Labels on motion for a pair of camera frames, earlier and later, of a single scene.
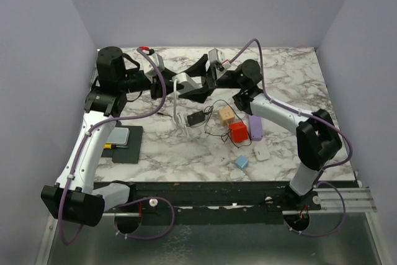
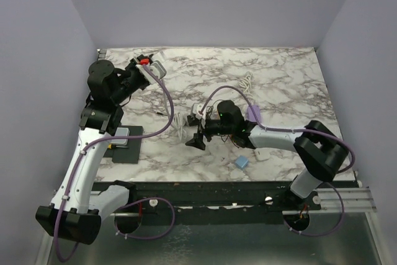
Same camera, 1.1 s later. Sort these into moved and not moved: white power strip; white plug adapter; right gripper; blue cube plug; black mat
Moved: white power strip; right gripper
Not moved: white plug adapter; blue cube plug; black mat
